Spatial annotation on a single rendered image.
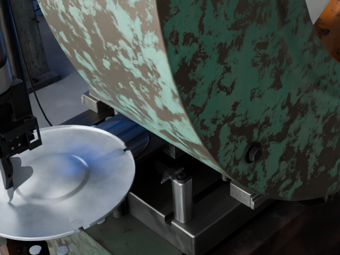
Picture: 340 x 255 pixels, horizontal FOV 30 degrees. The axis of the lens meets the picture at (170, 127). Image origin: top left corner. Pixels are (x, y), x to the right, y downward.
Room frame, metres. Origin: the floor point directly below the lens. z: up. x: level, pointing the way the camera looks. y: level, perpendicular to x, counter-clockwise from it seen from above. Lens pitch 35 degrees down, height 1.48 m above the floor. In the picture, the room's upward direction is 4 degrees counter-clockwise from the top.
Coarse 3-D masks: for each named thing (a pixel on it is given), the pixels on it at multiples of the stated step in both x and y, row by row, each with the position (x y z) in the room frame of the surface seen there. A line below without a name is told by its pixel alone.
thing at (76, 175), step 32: (64, 128) 0.99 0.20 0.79; (96, 128) 0.98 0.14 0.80; (32, 160) 0.90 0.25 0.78; (64, 160) 0.89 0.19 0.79; (96, 160) 0.89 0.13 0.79; (128, 160) 0.88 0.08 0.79; (32, 192) 0.81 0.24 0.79; (64, 192) 0.80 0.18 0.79; (96, 192) 0.80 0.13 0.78; (128, 192) 0.79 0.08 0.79; (0, 224) 0.75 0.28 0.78; (32, 224) 0.74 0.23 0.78; (64, 224) 0.74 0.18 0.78
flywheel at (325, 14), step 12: (312, 0) 0.57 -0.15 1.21; (324, 0) 0.59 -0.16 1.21; (336, 0) 0.73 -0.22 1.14; (312, 12) 0.57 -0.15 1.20; (324, 12) 0.73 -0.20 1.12; (336, 12) 0.72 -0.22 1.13; (324, 24) 0.70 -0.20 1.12; (336, 24) 0.70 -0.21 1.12; (324, 36) 0.68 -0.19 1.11; (336, 36) 0.70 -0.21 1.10; (336, 48) 0.70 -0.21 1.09
